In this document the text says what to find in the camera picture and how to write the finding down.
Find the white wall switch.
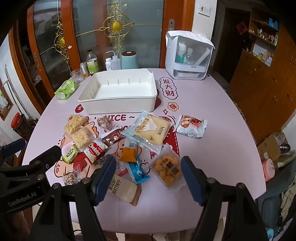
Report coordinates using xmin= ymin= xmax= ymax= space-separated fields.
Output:
xmin=198 ymin=5 xmax=211 ymax=17

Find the white teal baby bottle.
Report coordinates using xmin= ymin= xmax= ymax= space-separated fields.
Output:
xmin=178 ymin=44 xmax=186 ymax=63

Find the white plastic storage box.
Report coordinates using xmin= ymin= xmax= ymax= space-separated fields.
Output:
xmin=78 ymin=68 xmax=158 ymax=114

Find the red door decoration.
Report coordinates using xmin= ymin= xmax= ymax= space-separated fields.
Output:
xmin=236 ymin=22 xmax=248 ymax=35

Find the ribbed glass cup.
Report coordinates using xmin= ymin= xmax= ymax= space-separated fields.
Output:
xmin=70 ymin=69 xmax=84 ymax=85

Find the clear squeeze wash bottle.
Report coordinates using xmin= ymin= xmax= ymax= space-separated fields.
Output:
xmin=105 ymin=50 xmax=121 ymax=70

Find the red white pastry packet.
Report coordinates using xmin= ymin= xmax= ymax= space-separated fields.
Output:
xmin=173 ymin=115 xmax=207 ymax=139

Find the dark brown candy packet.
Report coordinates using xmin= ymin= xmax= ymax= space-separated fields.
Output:
xmin=102 ymin=128 xmax=126 ymax=147

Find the teal canister brown lid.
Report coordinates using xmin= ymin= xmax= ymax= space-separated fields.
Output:
xmin=121 ymin=51 xmax=138 ymax=70

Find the glass bottle green label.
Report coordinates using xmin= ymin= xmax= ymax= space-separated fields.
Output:
xmin=86 ymin=49 xmax=100 ymax=75

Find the red white cookie packet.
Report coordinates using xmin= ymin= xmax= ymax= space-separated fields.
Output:
xmin=83 ymin=138 xmax=109 ymax=164

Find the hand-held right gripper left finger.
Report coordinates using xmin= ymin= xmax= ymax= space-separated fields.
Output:
xmin=30 ymin=156 xmax=117 ymax=241

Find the brown cardboard box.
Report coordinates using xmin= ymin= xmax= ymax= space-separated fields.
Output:
xmin=257 ymin=132 xmax=296 ymax=163

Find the white cloth cover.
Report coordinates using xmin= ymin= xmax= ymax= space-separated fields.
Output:
xmin=166 ymin=30 xmax=215 ymax=49

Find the small metal can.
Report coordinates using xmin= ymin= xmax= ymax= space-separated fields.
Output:
xmin=80 ymin=62 xmax=90 ymax=78

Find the beige cracker packet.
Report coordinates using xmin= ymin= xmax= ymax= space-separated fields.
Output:
xmin=107 ymin=176 xmax=142 ymax=207

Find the grey plastic chair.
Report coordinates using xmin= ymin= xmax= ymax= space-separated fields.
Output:
xmin=257 ymin=162 xmax=296 ymax=232

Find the wooden framed glass door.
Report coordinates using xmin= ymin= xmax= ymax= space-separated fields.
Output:
xmin=26 ymin=0 xmax=80 ymax=98
xmin=72 ymin=0 xmax=196 ymax=70

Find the green tissue packet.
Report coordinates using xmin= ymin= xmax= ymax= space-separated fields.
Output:
xmin=55 ymin=79 xmax=78 ymax=100

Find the clear plastic snack wrapper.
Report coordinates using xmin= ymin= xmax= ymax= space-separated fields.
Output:
xmin=115 ymin=160 xmax=130 ymax=176

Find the small green snack packet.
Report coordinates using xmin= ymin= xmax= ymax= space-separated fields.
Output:
xmin=61 ymin=144 xmax=80 ymax=164

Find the large gold door ornament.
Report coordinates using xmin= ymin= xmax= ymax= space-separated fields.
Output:
xmin=76 ymin=0 xmax=162 ymax=44

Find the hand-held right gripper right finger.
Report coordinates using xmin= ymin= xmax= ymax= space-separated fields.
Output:
xmin=181 ymin=156 xmax=270 ymax=241

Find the blue snack packet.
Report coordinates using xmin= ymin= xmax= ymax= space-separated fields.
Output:
xmin=128 ymin=155 xmax=151 ymax=185

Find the red lidded jar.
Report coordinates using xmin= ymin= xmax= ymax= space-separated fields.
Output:
xmin=10 ymin=112 xmax=33 ymax=142

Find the small gold door ornament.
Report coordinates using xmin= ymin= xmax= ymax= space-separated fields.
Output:
xmin=39 ymin=21 xmax=74 ymax=63

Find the yellow ball biscuit packet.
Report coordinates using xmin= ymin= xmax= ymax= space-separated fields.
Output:
xmin=150 ymin=149 xmax=186 ymax=191

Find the wooden shelf cabinet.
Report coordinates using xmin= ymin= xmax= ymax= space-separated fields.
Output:
xmin=229 ymin=7 xmax=296 ymax=146

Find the bagged brown bread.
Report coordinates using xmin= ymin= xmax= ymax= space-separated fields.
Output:
xmin=71 ymin=127 xmax=98 ymax=150

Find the orange sauce packet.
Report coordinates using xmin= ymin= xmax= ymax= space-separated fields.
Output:
xmin=117 ymin=137 xmax=140 ymax=163

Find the puffed rice cake packet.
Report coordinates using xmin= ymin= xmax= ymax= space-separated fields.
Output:
xmin=64 ymin=114 xmax=85 ymax=134

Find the wooden picture frame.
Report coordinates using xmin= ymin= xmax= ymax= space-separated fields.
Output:
xmin=0 ymin=81 xmax=14 ymax=121

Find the grey metal rod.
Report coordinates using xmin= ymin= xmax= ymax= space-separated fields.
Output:
xmin=5 ymin=65 xmax=26 ymax=116

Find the clear nut candy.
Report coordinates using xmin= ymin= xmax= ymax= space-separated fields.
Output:
xmin=62 ymin=170 xmax=81 ymax=186
xmin=97 ymin=116 xmax=112 ymax=129

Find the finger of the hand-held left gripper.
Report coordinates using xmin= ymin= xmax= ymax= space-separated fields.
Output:
xmin=0 ymin=138 xmax=26 ymax=160
xmin=23 ymin=146 xmax=62 ymax=172

